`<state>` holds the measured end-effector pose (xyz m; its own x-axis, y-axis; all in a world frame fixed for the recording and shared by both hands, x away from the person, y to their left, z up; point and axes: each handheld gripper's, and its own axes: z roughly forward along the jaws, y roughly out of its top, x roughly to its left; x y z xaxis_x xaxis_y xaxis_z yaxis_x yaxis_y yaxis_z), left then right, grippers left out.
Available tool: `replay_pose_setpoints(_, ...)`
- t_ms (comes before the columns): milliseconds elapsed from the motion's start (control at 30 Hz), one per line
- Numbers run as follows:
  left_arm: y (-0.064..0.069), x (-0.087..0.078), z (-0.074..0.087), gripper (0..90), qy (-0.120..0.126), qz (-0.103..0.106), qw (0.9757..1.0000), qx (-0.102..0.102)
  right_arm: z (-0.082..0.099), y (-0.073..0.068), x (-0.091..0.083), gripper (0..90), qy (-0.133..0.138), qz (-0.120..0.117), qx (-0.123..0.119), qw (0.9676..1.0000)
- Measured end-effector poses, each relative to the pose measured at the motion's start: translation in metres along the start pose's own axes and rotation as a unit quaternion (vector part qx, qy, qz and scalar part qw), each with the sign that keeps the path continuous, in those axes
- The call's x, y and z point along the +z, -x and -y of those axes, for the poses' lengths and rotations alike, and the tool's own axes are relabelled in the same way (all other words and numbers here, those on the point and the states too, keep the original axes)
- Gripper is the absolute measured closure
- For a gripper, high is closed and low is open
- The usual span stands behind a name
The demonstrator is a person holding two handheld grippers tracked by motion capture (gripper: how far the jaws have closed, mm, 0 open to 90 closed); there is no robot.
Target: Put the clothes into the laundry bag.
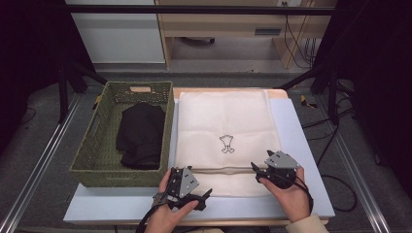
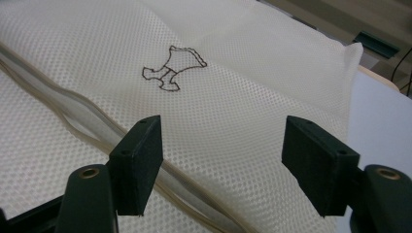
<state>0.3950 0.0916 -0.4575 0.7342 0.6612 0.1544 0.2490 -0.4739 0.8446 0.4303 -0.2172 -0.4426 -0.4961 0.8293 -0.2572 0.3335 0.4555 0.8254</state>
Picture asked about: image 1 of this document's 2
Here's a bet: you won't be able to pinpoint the black curtain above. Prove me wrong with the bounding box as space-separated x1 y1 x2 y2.
0 0 95 153
314 0 412 197

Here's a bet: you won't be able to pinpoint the thin black floor cable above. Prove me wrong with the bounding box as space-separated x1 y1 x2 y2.
20 106 38 126

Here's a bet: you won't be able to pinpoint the hanging black cables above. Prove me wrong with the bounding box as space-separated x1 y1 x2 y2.
283 2 317 70

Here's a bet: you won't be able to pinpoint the white cloth bag with drawing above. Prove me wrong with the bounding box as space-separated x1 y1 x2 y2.
174 89 283 198

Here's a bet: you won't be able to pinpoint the hand-held gripper black cable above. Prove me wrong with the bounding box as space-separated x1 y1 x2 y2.
292 180 315 216
135 203 163 233

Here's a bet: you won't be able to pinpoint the person's left hand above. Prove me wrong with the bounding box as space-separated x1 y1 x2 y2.
144 168 200 230

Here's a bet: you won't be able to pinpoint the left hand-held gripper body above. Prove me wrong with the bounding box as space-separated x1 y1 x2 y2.
152 165 204 212

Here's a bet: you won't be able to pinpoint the person's right hand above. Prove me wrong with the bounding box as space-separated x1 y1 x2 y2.
258 166 312 224

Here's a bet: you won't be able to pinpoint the white cabinet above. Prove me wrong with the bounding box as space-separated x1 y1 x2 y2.
64 0 166 64

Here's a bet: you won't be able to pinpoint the green woven basket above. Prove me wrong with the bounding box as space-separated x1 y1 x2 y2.
68 81 176 188

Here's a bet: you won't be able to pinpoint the light wooden desk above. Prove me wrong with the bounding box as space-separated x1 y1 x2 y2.
154 0 338 70

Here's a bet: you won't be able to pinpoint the right hand-held gripper black cable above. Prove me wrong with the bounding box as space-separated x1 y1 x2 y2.
292 180 315 216

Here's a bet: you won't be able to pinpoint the aluminium floor rail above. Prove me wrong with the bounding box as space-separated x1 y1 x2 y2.
315 95 393 233
0 93 83 233

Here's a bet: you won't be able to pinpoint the black horizontal bar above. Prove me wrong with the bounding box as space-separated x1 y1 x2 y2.
66 4 336 17

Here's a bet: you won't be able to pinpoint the left hand-held gripper black cable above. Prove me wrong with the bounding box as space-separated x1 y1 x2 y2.
135 203 163 233

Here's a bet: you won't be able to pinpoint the black garment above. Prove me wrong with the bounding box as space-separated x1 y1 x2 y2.
116 102 167 171

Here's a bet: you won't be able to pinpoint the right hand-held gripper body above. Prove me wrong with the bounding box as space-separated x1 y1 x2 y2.
256 150 301 190

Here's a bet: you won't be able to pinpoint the yellow and black tool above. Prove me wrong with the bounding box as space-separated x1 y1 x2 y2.
91 94 103 111
299 94 319 110

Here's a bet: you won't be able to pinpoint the black metal stand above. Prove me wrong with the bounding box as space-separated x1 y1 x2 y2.
57 60 109 124
278 60 342 126

